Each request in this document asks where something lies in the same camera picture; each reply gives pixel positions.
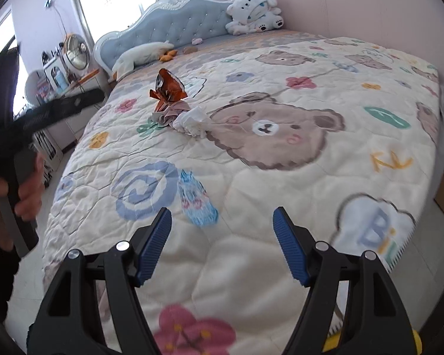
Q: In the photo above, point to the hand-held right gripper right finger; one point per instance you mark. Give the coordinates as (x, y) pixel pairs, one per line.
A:
(288, 244)

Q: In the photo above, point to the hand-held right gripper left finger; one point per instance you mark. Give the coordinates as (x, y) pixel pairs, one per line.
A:
(155, 244)

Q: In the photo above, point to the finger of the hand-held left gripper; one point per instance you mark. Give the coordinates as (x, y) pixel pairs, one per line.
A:
(66, 105)

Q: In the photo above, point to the light blue printed packet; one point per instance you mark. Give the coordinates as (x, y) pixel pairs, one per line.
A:
(198, 203)

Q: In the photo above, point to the orange snack packet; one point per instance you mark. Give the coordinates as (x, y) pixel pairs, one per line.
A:
(168, 88)

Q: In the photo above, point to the person's left hand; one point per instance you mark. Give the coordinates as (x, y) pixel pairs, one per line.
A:
(31, 192)

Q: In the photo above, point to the white drawer cabinet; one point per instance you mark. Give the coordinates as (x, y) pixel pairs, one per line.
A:
(74, 125)

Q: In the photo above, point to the white display box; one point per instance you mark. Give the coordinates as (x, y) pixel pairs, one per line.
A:
(55, 75)

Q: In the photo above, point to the round white mirror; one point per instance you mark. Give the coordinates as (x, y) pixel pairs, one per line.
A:
(33, 81)

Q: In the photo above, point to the white desk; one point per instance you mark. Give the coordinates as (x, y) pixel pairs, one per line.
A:
(48, 155)

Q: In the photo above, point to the printed bear quilt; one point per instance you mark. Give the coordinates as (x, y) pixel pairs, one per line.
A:
(299, 192)

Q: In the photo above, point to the round desk fan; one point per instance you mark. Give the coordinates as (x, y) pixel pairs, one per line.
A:
(77, 50)

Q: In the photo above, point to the white goose plush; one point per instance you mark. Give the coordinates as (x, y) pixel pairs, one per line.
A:
(140, 53)

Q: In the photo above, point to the crumpled beige paper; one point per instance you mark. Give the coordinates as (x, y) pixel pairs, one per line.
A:
(170, 112)

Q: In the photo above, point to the yellow object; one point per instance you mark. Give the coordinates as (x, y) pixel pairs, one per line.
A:
(333, 345)

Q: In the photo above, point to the bedroom window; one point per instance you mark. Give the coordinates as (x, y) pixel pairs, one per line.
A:
(107, 0)

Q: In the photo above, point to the crumpled white tissue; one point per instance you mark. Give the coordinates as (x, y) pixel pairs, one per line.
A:
(192, 122)

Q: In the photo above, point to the small brown toy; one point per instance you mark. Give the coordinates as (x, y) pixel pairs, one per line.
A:
(188, 50)

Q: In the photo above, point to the blue tufted bed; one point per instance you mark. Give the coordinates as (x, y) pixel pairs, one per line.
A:
(185, 22)

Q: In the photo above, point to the small pink toy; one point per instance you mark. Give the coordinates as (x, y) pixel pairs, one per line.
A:
(197, 41)

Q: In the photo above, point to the white dog plush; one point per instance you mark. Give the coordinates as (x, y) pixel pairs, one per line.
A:
(248, 7)

